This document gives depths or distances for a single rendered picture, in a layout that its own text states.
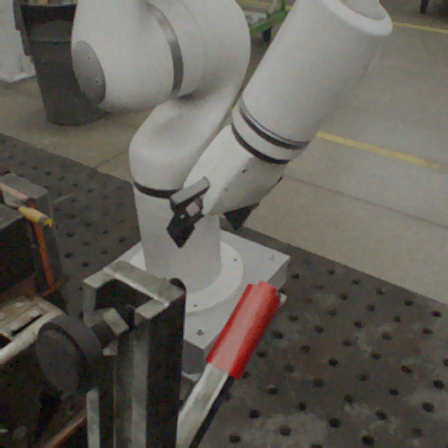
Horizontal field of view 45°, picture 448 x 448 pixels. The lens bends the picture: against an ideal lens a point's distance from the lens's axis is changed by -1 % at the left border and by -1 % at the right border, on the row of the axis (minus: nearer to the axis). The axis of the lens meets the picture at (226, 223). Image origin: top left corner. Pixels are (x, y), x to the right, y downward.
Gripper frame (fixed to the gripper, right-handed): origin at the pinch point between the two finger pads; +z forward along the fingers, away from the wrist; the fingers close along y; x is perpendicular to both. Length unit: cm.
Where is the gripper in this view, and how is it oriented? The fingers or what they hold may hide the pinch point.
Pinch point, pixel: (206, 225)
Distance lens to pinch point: 66.4
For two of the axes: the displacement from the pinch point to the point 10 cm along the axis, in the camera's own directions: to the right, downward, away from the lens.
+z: -4.2, 6.1, 6.7
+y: -7.2, 2.2, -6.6
